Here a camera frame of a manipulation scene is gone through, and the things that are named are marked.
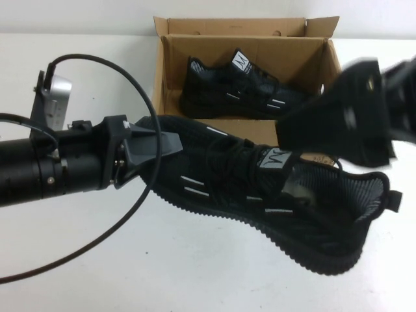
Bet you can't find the brown cardboard shoe box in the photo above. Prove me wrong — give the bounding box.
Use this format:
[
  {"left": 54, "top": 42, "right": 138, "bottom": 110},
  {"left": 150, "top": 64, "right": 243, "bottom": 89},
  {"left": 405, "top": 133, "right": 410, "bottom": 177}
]
[{"left": 152, "top": 16, "right": 344, "bottom": 168}]

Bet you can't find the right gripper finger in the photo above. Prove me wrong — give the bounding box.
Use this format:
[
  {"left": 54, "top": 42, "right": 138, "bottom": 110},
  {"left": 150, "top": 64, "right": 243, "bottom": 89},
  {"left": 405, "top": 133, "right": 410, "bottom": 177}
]
[
  {"left": 337, "top": 138, "right": 397, "bottom": 167},
  {"left": 275, "top": 83, "right": 346, "bottom": 154}
]

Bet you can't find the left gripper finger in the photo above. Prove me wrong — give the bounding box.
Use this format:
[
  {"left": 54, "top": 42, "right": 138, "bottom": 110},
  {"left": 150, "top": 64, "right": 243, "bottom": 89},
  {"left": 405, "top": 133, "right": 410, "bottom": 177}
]
[
  {"left": 122, "top": 124, "right": 184, "bottom": 164},
  {"left": 112, "top": 153, "right": 154, "bottom": 191}
]

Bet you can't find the black knit sneaker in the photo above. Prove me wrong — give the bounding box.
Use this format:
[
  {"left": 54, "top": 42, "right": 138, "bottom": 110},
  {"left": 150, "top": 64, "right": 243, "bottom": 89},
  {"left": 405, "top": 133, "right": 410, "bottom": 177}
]
[
  {"left": 177, "top": 47, "right": 323, "bottom": 120},
  {"left": 129, "top": 113, "right": 403, "bottom": 281}
]

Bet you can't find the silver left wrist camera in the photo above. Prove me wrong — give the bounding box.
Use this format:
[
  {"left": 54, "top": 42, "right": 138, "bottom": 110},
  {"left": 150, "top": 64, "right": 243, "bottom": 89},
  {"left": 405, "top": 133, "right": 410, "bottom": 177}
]
[{"left": 31, "top": 69, "right": 73, "bottom": 131}]

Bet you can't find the thick black left cable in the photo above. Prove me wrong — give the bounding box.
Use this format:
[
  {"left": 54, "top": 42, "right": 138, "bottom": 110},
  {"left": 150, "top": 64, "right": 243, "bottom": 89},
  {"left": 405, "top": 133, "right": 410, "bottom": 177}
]
[{"left": 0, "top": 54, "right": 163, "bottom": 285}]

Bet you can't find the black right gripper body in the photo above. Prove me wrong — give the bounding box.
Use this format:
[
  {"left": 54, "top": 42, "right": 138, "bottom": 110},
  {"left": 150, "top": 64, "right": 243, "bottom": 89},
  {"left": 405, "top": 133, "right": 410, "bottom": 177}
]
[{"left": 341, "top": 55, "right": 416, "bottom": 146}]

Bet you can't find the thin black left cable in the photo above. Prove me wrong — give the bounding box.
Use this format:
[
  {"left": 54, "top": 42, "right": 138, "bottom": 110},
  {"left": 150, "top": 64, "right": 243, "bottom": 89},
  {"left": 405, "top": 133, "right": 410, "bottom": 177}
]
[{"left": 0, "top": 112, "right": 61, "bottom": 159}]

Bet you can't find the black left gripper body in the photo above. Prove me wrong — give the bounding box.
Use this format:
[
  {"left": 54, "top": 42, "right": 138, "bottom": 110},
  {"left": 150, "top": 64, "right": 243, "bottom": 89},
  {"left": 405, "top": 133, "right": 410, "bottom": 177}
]
[{"left": 60, "top": 114, "right": 131, "bottom": 193}]

